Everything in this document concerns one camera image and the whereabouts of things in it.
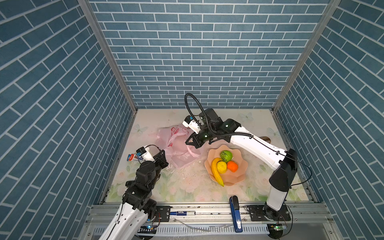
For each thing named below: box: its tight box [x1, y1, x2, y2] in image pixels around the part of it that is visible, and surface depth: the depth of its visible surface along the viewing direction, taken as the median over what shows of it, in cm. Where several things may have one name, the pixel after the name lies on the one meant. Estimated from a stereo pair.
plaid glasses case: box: [259, 136, 271, 144], surface depth 104 cm
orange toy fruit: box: [227, 160, 238, 173], surface depth 86 cm
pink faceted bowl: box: [204, 144, 248, 186], surface depth 87 cm
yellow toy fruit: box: [216, 161, 227, 174], surface depth 86 cm
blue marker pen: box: [169, 211, 196, 216], surface depth 75 cm
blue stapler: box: [229, 195, 243, 233], surface depth 73 cm
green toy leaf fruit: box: [219, 150, 233, 162], surface depth 89 cm
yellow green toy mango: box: [211, 157, 224, 187], surface depth 84 cm
